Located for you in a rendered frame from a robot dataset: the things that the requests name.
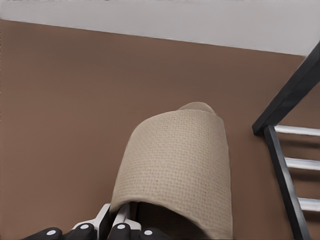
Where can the black shoe rack silver bars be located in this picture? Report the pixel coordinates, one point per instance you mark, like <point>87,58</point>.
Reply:
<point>285,150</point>

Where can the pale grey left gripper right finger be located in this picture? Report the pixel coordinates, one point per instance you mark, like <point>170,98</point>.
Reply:
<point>122,215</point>

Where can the beige woven slipper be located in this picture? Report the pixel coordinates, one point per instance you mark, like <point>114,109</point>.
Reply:
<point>175,160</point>

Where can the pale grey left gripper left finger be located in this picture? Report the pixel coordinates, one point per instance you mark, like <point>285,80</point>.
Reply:
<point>101,217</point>

